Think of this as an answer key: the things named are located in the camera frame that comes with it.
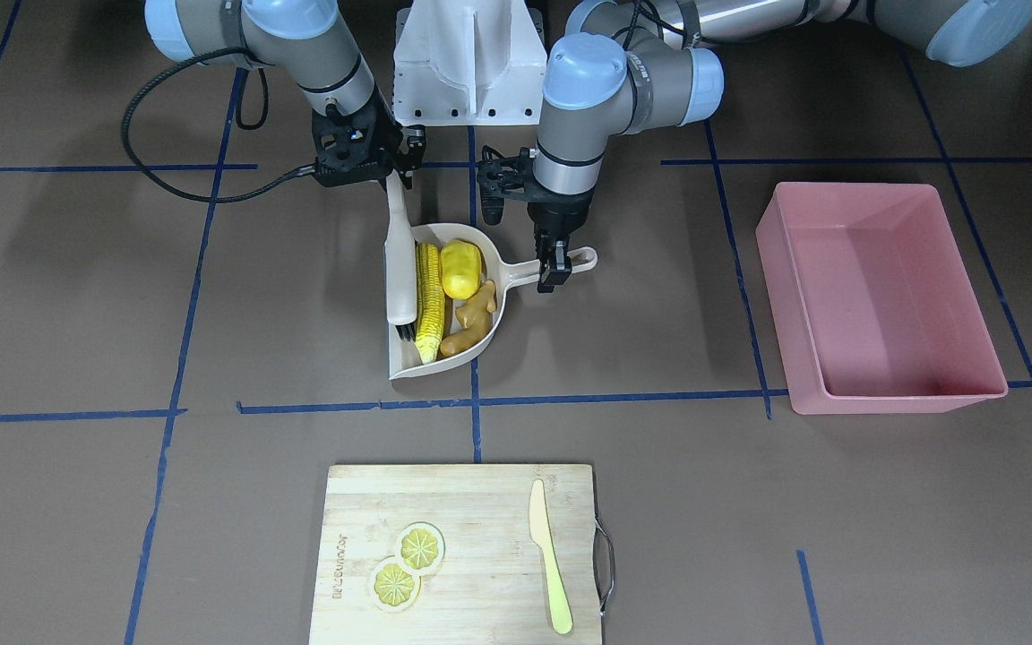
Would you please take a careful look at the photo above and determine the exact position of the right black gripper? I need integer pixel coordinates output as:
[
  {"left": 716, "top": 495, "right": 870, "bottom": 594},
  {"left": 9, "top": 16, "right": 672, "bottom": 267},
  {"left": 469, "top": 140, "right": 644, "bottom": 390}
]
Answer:
[{"left": 312, "top": 91, "right": 426, "bottom": 189}]

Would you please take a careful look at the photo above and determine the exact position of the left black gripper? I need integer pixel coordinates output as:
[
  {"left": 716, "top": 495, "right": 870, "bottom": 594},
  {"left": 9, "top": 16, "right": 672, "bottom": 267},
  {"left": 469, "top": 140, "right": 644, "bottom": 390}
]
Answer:
[{"left": 477, "top": 148, "right": 593, "bottom": 294}]

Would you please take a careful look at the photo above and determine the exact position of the brown toy ginger root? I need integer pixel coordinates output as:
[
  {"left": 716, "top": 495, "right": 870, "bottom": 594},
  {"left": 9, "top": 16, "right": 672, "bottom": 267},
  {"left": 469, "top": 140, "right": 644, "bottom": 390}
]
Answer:
[{"left": 439, "top": 280, "right": 498, "bottom": 357}]

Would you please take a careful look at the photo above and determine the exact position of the beige hand brush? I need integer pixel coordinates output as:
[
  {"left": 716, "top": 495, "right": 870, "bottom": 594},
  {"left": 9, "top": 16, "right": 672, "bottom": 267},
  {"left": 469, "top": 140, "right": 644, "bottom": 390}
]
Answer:
[{"left": 383, "top": 170, "right": 418, "bottom": 341}]

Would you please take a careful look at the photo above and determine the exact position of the yellow toy corn cob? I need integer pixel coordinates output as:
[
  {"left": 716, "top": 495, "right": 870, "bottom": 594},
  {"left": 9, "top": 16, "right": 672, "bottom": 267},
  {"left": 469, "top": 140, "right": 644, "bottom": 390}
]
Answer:
[{"left": 414, "top": 244, "right": 445, "bottom": 365}]

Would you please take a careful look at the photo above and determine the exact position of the beige plastic dustpan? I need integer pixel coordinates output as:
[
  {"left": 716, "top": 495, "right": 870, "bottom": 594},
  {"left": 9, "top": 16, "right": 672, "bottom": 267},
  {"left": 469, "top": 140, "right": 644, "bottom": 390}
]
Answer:
[{"left": 386, "top": 222, "right": 599, "bottom": 382}]

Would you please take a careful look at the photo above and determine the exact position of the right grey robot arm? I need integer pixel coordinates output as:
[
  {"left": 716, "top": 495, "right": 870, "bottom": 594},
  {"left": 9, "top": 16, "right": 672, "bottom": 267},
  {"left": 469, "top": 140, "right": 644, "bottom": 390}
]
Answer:
[{"left": 144, "top": 1, "right": 426, "bottom": 188}]

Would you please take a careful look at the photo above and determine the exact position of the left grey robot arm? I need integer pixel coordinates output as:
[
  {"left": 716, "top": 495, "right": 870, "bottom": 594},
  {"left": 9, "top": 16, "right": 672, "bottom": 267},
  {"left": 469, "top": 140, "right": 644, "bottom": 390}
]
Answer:
[{"left": 477, "top": 1, "right": 1032, "bottom": 293}]

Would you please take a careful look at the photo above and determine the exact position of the pink plastic bin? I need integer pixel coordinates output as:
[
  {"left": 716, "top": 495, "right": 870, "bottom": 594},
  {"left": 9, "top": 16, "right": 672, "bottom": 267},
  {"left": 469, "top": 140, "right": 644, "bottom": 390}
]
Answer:
[{"left": 756, "top": 181, "right": 1009, "bottom": 414}]

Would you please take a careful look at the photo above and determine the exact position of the yellow plastic knife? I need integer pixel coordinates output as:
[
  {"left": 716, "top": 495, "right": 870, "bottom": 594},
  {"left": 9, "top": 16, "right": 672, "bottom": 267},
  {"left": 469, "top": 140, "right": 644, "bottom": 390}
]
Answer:
[{"left": 528, "top": 478, "right": 573, "bottom": 634}]

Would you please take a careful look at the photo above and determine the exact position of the lemon slice inner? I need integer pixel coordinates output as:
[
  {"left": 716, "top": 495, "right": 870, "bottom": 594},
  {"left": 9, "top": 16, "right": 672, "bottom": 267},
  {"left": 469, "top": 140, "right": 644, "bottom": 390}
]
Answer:
[{"left": 396, "top": 521, "right": 446, "bottom": 577}]

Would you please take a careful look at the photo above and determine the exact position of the bamboo cutting board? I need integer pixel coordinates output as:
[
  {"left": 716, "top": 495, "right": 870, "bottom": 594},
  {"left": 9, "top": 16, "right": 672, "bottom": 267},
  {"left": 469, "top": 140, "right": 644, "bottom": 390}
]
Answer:
[{"left": 308, "top": 464, "right": 603, "bottom": 644}]

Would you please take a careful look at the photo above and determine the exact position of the lemon slice near edge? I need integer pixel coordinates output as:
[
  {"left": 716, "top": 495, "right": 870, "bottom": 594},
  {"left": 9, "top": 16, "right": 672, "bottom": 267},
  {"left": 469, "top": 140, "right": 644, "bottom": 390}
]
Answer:
[{"left": 367, "top": 558, "right": 423, "bottom": 613}]

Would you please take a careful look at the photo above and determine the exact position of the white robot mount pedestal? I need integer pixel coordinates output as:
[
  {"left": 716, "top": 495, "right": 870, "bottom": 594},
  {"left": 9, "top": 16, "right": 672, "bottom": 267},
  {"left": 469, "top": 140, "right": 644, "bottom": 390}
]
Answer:
[{"left": 391, "top": 1, "right": 547, "bottom": 126}]

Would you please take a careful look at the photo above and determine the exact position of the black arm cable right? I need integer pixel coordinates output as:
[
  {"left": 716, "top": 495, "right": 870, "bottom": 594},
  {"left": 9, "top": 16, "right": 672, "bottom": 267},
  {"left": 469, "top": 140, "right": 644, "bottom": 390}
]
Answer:
[{"left": 120, "top": 47, "right": 320, "bottom": 205}]

